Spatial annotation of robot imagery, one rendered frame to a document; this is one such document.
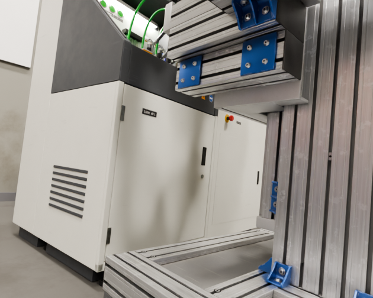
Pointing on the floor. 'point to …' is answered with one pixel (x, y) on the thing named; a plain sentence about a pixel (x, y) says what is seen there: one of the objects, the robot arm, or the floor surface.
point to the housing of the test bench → (37, 120)
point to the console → (236, 175)
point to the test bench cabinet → (82, 176)
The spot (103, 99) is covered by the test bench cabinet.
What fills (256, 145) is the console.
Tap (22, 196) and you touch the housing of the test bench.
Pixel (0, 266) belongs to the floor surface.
